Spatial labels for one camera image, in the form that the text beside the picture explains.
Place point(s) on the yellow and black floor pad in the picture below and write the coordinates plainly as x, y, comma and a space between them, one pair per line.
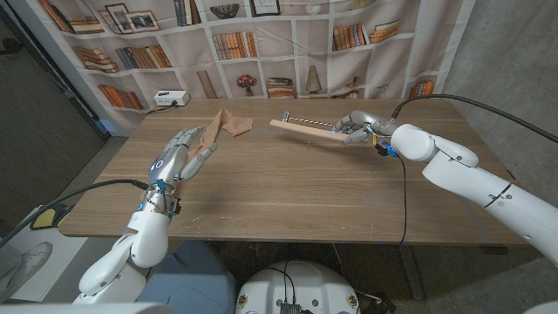
43, 219

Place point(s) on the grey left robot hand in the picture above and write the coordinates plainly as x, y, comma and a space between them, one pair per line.
172, 163

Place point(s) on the white power strip box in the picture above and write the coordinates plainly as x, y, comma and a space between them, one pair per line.
171, 98

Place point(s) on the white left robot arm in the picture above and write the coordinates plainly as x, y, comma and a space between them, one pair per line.
148, 240

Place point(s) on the white floor board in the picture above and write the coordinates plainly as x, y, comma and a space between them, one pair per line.
65, 261

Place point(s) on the tan adhesive wrap strip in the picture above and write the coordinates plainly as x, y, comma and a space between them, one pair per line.
235, 124

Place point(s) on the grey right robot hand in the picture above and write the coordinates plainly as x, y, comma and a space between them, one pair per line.
372, 124

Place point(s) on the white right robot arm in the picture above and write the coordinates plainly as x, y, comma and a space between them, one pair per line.
471, 179

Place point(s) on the wooden hanger with metal hook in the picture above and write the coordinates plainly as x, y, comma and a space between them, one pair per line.
305, 129

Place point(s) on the dark grey door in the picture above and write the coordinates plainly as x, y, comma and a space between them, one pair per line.
39, 131

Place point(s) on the grey metal table leg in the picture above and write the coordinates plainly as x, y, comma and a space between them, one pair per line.
412, 275

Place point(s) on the person's white shoe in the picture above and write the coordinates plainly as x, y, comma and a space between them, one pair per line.
28, 261

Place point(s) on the printed bookshelf backdrop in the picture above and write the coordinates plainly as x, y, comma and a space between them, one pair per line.
279, 52

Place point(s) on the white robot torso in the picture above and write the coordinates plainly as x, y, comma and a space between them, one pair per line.
301, 283

